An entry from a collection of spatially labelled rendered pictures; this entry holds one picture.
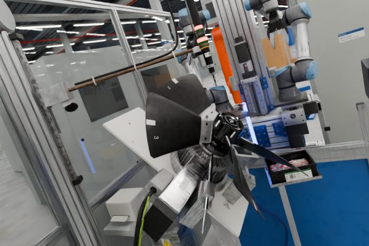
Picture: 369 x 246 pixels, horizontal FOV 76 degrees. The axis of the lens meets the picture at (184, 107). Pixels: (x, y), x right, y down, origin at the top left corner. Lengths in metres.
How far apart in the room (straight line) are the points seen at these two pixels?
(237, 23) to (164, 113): 1.31
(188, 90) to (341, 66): 1.99
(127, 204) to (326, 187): 1.06
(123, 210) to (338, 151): 1.11
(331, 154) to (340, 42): 1.54
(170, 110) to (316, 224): 1.20
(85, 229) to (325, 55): 2.49
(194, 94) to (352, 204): 1.05
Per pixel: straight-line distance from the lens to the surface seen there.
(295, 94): 1.82
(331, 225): 1.72
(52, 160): 1.07
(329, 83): 2.83
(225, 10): 2.02
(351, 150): 1.46
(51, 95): 1.02
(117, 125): 1.07
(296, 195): 1.61
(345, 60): 2.81
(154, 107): 0.80
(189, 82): 1.11
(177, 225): 1.15
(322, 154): 1.46
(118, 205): 1.28
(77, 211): 1.13
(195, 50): 1.00
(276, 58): 9.12
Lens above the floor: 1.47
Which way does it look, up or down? 9 degrees down
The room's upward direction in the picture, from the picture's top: 19 degrees counter-clockwise
